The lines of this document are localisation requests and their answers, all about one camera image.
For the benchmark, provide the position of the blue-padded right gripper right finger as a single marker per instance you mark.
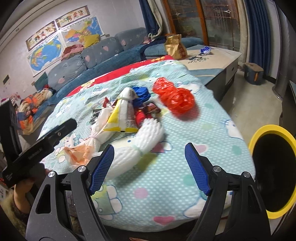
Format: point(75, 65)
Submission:
point(199, 172)

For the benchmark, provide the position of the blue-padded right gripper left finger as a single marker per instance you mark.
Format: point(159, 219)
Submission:
point(98, 168)

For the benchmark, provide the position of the white foam net bundle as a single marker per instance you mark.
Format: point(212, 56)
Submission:
point(129, 150)

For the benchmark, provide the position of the red plastic bag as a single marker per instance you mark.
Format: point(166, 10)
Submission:
point(178, 100)

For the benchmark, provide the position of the dark red snack wrapper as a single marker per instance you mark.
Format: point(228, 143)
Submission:
point(151, 108)

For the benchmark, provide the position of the blue plastic bag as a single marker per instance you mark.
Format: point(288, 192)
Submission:
point(143, 95)

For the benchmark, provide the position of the yellow-rimmed black trash bin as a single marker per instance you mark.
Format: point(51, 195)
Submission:
point(273, 151)

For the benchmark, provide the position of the person's left hand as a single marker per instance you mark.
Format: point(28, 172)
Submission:
point(37, 174)

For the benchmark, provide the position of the orange plastic bag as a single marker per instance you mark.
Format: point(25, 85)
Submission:
point(79, 155)

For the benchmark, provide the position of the white foam net with tie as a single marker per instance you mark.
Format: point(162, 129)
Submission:
point(98, 136)

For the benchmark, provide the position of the Hello Kitty patterned blanket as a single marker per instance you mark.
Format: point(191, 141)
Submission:
point(149, 187)

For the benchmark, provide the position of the pile of clothes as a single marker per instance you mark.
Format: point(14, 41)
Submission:
point(28, 108)

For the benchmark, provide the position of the yellow white snack bag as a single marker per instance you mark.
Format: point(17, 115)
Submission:
point(122, 118)

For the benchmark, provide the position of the red bottle cap item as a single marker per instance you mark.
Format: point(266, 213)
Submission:
point(140, 116)

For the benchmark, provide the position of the grey coffee table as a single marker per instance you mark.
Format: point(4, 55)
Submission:
point(216, 70)

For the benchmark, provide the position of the dark blue storage stool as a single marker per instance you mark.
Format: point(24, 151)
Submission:
point(253, 73)

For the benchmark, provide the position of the blue white wrapper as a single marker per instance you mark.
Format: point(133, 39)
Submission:
point(205, 50)

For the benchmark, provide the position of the world map poster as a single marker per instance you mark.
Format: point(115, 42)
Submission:
point(45, 54)

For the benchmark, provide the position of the brown paper bag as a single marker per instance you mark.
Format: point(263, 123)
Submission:
point(175, 48)

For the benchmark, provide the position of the grey tower fan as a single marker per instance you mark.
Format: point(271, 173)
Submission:
point(284, 72)

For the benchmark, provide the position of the blue-grey sofa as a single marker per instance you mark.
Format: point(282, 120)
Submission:
point(123, 49)

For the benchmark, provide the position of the wooden framed glass door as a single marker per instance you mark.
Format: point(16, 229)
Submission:
point(215, 22)

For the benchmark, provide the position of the blue curtain left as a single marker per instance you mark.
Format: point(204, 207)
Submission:
point(152, 18)

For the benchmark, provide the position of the blue curtain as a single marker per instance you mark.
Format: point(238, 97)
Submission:
point(152, 18)
point(260, 34)

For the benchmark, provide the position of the blue curtain right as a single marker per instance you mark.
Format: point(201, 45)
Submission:
point(260, 34)

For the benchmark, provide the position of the cross-stitch wall banner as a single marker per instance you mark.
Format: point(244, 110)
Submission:
point(49, 29)

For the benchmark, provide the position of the colourful wall map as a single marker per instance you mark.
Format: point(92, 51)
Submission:
point(82, 31)

